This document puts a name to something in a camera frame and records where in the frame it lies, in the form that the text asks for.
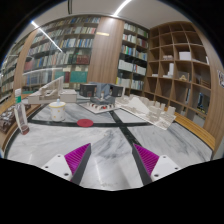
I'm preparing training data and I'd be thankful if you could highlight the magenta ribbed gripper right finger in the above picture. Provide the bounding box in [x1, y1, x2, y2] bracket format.
[131, 143, 183, 186]

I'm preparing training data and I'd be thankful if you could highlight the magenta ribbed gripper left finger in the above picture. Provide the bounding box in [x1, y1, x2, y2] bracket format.
[41, 143, 92, 186]

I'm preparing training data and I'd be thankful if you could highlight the clear plastic water bottle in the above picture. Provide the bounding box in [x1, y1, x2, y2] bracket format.
[14, 89, 29, 135]

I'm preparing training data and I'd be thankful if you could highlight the red round coaster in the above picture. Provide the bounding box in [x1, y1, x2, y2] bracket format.
[77, 119, 93, 127]

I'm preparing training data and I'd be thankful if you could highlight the white terraced model right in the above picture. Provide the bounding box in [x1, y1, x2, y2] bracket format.
[116, 94, 176, 130]

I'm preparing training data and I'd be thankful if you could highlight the white mug with dots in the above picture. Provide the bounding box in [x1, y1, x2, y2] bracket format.
[49, 99, 66, 122]

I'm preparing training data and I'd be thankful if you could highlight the dark building model centre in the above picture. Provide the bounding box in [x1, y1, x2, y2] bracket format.
[79, 82, 123, 114]

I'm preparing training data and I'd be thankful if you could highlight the brown model at left edge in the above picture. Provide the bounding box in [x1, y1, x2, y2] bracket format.
[0, 103, 32, 134]

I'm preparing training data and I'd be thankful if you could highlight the wooden cubby shelf right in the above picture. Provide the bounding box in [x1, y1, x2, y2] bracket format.
[144, 22, 211, 120]

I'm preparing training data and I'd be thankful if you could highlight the bookshelf with books centre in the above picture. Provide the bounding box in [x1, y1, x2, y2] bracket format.
[116, 22, 149, 95]

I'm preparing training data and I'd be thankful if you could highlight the wooden pillar panel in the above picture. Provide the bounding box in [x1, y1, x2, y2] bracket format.
[87, 17, 124, 83]

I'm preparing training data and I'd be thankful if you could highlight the glass-front bookshelf left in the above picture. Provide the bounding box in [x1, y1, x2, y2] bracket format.
[0, 15, 101, 102]

